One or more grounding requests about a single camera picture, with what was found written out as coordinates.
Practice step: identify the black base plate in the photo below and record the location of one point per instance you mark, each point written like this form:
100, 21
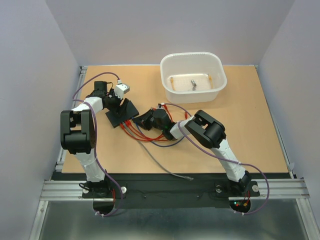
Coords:
164, 191

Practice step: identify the aluminium rail frame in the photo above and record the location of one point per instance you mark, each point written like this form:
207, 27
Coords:
242, 108

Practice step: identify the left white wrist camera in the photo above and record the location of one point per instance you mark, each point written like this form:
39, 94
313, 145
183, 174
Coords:
121, 89

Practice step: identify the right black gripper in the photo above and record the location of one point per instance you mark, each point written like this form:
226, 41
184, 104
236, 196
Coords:
143, 119

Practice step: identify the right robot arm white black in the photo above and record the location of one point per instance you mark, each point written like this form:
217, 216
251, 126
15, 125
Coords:
208, 132

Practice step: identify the white plastic tub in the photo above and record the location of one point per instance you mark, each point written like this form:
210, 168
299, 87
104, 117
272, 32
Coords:
205, 68

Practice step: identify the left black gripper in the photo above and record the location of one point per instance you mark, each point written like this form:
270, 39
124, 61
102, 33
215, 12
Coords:
119, 103

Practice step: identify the small metal clip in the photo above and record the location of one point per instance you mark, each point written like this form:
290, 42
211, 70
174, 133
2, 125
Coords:
194, 85

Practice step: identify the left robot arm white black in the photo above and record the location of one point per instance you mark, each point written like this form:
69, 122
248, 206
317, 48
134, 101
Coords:
78, 134

